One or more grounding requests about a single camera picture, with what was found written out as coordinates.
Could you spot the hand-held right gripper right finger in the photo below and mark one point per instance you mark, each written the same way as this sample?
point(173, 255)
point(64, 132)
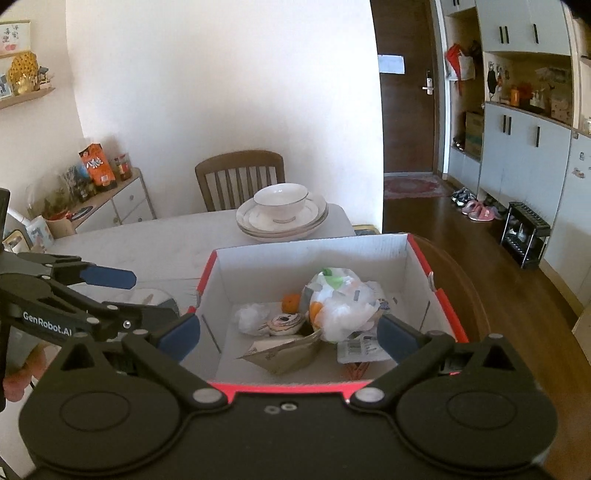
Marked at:
point(397, 339)

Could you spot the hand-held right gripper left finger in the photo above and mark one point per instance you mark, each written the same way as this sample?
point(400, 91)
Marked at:
point(178, 338)

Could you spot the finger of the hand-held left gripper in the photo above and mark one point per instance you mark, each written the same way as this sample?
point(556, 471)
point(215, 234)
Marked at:
point(138, 318)
point(108, 277)

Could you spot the clear printed sachet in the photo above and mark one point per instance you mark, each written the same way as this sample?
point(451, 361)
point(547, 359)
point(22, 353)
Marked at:
point(362, 348)

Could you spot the white patterned plastic bag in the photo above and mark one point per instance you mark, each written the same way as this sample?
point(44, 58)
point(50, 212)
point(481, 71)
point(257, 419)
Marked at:
point(341, 304)

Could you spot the red cardboard box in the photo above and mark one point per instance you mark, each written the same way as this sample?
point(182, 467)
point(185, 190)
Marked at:
point(221, 277)

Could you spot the clear plastic wrap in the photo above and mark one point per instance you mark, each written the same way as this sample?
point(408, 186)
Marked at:
point(251, 318)

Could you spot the cartoon face plush charm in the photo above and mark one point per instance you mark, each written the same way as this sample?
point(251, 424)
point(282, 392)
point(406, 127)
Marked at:
point(286, 322)

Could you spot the brown paper snack bag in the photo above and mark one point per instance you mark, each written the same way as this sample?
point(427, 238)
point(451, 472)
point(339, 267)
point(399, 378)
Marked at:
point(286, 355)

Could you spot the orange tangerine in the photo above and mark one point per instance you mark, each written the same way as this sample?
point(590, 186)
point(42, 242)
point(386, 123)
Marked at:
point(291, 303)

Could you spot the person's left hand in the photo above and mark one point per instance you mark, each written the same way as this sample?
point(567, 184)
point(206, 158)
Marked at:
point(27, 374)

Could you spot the light wooden holder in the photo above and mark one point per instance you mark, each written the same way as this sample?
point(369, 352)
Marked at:
point(60, 227)

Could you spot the white sideboard cabinet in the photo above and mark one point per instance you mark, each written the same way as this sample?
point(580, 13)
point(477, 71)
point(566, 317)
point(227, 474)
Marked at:
point(124, 203)

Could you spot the white printed mug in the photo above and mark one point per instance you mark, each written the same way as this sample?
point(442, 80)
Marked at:
point(39, 233)

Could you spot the clear glass dome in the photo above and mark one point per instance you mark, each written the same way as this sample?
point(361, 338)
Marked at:
point(46, 201)

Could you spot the red-lidded sauce jar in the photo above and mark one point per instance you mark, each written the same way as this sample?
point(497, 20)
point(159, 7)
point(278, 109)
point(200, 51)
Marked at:
point(123, 167)

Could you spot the orange snack bag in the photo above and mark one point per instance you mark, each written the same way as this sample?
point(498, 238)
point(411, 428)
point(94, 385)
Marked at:
point(98, 166)

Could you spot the stack of white plates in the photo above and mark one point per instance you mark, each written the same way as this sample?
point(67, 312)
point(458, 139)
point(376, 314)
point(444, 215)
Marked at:
point(281, 228)

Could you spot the pink slipper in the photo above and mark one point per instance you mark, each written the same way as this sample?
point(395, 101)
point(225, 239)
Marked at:
point(471, 207)
point(485, 213)

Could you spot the red patterned door rug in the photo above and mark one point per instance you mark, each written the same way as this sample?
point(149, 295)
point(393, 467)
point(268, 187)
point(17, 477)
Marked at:
point(413, 187)

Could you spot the grey sneaker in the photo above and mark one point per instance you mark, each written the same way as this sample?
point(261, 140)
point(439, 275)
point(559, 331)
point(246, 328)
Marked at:
point(461, 196)

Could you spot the black shoe rack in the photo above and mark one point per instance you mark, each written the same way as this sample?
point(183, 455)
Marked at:
point(526, 235)

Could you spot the brown wooden chair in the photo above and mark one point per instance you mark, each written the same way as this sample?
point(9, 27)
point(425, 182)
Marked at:
point(240, 175)

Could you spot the white porcelain bowl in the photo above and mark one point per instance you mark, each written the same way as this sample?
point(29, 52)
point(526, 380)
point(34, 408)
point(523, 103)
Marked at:
point(280, 201)

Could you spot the brown cardboard carton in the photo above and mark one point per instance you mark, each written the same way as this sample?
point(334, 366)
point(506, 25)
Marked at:
point(474, 134)

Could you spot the gold figurine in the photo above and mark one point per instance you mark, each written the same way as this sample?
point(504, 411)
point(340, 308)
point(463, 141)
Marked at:
point(23, 74)

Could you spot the brown entrance door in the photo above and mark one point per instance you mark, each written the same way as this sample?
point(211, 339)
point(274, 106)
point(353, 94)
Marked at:
point(401, 115)

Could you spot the red hanging bag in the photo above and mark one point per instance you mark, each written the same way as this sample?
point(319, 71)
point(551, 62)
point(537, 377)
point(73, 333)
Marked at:
point(459, 62)

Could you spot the wooden wall shelf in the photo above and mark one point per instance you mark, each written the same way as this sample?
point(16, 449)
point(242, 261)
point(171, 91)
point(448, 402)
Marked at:
point(25, 98)

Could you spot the grey wall cabinet unit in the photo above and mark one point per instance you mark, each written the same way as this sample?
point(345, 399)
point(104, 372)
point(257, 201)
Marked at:
point(531, 138)

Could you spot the framed wall picture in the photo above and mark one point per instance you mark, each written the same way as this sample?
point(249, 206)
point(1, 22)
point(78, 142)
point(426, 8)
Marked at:
point(14, 39)

